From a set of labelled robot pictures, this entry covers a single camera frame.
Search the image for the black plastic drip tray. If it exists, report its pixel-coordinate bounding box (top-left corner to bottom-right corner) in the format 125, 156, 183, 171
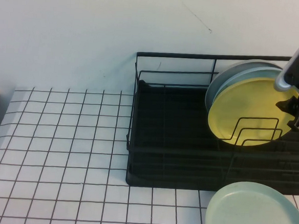
125, 79, 299, 197

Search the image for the light blue round plate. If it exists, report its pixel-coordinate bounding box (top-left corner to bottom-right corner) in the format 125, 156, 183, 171
215, 64, 284, 111

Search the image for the white black-grid tablecloth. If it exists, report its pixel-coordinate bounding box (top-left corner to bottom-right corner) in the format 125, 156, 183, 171
0, 82, 299, 224

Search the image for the grey round plate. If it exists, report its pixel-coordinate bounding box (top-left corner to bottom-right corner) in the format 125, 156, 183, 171
204, 57, 285, 119

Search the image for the yellow round plate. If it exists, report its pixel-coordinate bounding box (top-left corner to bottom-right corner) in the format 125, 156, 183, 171
205, 74, 299, 150

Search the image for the mint green round plate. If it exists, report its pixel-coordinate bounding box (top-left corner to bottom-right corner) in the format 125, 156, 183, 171
204, 179, 299, 224

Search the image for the black wire dish rack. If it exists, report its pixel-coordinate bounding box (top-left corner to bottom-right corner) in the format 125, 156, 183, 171
122, 45, 299, 197

